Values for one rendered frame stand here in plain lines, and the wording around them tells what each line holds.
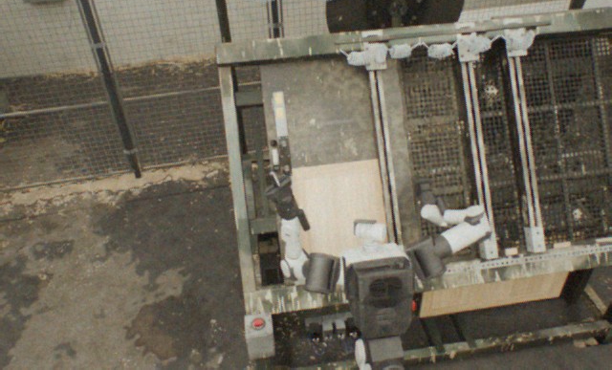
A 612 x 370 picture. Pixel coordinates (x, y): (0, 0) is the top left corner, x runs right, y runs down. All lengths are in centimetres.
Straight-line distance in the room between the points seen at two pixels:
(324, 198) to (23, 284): 258
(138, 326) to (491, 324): 235
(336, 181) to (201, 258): 175
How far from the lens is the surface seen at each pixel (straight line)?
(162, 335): 357
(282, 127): 244
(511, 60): 278
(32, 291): 421
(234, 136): 243
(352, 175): 249
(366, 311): 190
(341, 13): 288
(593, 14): 304
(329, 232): 248
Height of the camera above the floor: 280
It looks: 37 degrees down
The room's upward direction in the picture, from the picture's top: 2 degrees counter-clockwise
